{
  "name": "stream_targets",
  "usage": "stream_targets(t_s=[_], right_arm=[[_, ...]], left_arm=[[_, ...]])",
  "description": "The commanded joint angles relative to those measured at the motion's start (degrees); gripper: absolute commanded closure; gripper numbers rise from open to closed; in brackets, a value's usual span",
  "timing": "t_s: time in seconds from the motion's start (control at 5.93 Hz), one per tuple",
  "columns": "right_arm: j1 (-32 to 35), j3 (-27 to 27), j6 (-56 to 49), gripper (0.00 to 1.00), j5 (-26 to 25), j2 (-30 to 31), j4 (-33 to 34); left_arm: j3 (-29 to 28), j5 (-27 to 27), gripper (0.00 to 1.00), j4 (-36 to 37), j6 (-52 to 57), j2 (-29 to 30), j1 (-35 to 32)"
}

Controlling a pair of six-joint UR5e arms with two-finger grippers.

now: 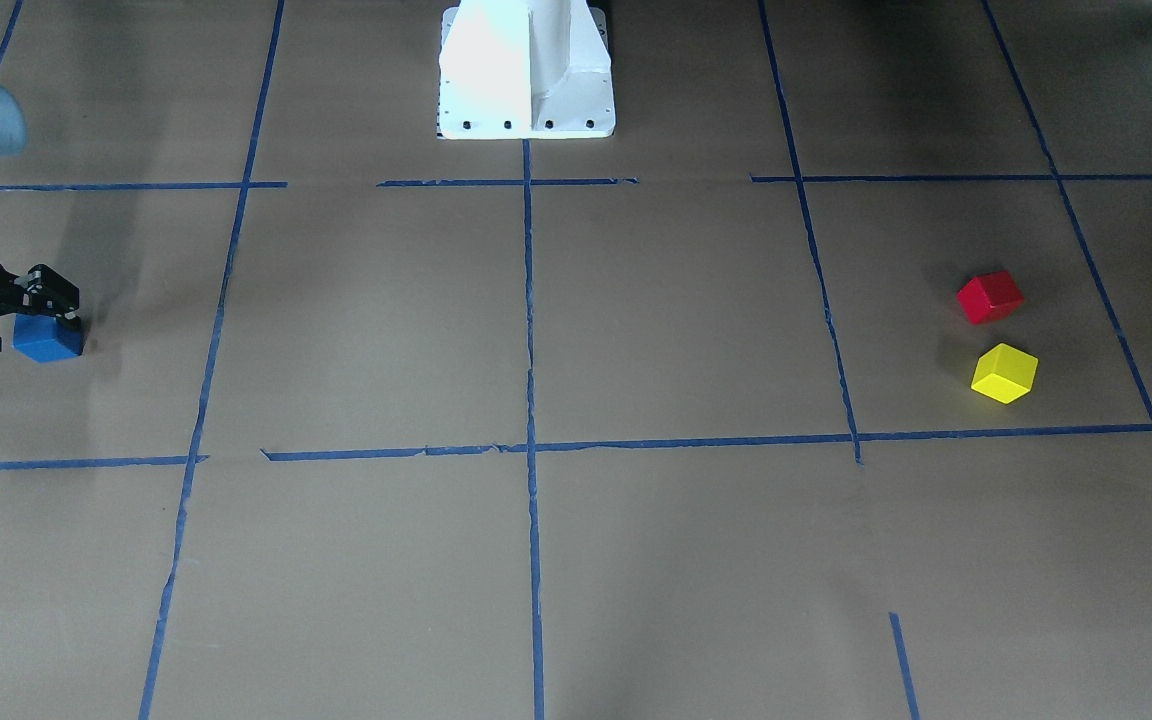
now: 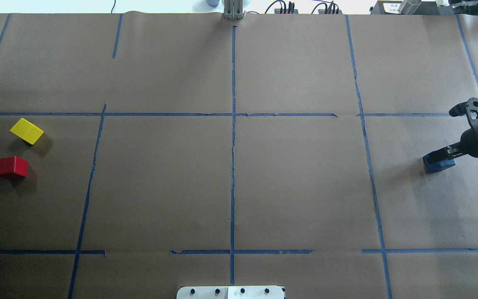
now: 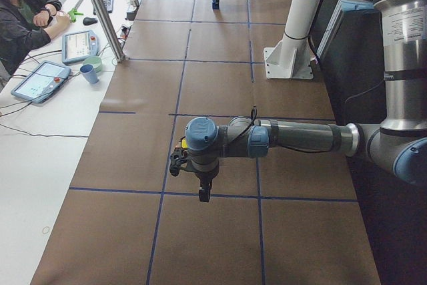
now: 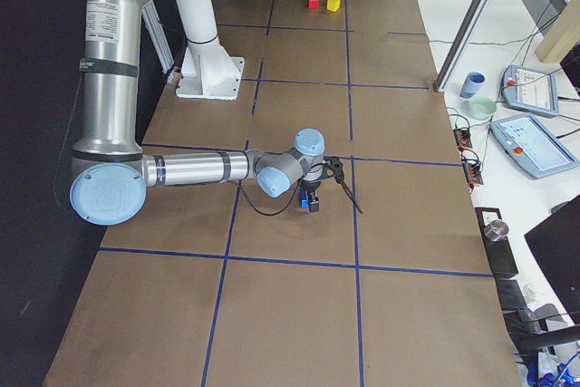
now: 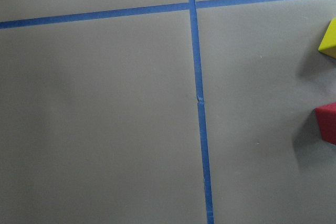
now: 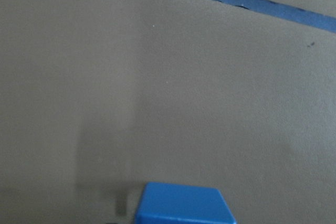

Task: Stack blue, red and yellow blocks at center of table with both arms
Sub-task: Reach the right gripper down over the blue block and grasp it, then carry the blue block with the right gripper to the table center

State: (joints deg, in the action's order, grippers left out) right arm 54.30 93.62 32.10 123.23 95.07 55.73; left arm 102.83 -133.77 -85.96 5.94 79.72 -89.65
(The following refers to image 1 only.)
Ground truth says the red wooden block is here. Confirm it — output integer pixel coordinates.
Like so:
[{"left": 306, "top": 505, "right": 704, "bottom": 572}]
[{"left": 955, "top": 270, "right": 1025, "bottom": 325}]

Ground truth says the blue wooden block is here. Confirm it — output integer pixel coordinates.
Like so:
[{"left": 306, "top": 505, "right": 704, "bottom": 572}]
[{"left": 12, "top": 314, "right": 84, "bottom": 363}]

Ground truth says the yellow wooden block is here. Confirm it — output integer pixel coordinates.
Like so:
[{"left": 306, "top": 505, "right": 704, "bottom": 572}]
[{"left": 970, "top": 343, "right": 1039, "bottom": 404}]

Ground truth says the white pedestal column base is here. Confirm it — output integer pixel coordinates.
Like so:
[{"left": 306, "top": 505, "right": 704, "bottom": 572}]
[{"left": 435, "top": 1, "right": 617, "bottom": 141}]

